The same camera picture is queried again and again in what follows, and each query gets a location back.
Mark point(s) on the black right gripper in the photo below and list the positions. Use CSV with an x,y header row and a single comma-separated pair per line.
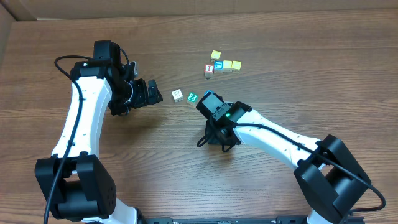
x,y
212,137

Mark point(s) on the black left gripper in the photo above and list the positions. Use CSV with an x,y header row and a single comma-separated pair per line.
x,y
142,94

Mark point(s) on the blue P letter block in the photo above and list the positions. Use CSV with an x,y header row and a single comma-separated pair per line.
x,y
208,91

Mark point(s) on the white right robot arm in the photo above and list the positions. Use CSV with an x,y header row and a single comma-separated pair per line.
x,y
329,176

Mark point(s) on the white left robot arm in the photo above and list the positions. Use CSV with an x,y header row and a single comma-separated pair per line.
x,y
74,182

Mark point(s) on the white W letter block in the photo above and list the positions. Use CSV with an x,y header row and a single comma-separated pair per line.
x,y
177,95

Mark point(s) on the green Z letter block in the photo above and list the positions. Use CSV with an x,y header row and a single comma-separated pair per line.
x,y
192,99

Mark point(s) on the red I letter block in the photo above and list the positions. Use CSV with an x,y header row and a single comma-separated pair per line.
x,y
209,71

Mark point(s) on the blue picture block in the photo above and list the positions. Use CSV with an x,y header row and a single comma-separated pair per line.
x,y
218,66

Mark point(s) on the yellow block middle row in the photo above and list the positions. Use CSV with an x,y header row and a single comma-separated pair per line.
x,y
227,66

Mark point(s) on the yellow block row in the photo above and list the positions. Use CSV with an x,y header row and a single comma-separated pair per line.
x,y
227,66
236,66

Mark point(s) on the yellow block right row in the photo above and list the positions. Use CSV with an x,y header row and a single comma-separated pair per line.
x,y
236,66

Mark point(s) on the yellow block at top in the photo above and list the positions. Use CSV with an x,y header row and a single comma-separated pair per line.
x,y
215,55

